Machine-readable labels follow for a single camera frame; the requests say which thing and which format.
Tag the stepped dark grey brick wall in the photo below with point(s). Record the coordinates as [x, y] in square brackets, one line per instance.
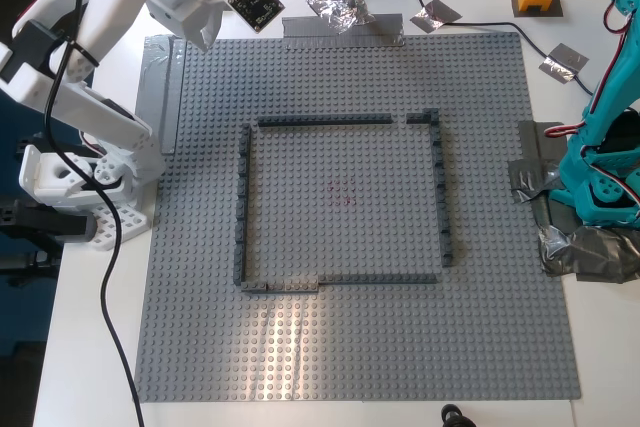
[442, 197]
[242, 207]

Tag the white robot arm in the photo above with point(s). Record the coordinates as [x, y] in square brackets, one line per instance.
[115, 7]

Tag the crumpled grey duct tape mass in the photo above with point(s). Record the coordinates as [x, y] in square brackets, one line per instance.
[585, 257]

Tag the black clamp knob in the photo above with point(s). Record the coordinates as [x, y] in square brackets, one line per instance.
[455, 417]

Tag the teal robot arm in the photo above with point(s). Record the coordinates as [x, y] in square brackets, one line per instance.
[607, 97]

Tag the grey Lego baseplate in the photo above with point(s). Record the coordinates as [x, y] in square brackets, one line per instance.
[350, 337]

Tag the wide grey duct tape strip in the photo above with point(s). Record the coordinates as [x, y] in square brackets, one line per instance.
[310, 34]

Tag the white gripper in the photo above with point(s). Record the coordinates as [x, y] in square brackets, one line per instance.
[196, 27]

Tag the long grey duct tape strip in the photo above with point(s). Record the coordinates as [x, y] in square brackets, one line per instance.
[160, 97]

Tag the dark grey corner brick piece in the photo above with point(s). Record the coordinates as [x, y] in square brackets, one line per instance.
[417, 118]

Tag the silver foil tape piece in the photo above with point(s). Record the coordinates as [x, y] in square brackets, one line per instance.
[562, 62]
[435, 16]

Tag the crumpled aluminium foil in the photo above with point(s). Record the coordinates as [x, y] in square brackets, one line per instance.
[335, 9]

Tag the black camera circuit board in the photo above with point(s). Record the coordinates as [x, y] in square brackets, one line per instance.
[256, 3]

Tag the short dark grey brick wall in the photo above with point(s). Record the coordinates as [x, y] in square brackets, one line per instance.
[280, 287]

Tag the black table clamp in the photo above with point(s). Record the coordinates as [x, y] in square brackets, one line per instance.
[40, 224]

